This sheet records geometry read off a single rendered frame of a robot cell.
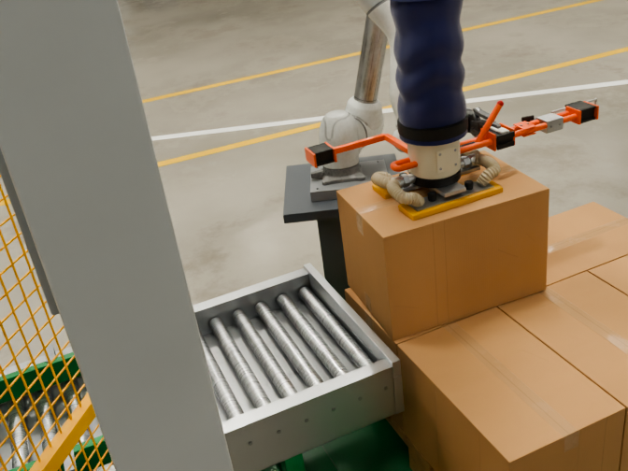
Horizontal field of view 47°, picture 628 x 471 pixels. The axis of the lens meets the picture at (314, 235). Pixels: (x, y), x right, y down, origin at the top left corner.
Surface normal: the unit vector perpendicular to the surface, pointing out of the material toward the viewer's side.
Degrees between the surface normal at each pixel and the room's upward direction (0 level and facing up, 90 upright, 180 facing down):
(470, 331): 0
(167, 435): 90
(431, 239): 90
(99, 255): 90
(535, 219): 90
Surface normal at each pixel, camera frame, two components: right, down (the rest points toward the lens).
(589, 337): -0.12, -0.87
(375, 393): 0.40, 0.40
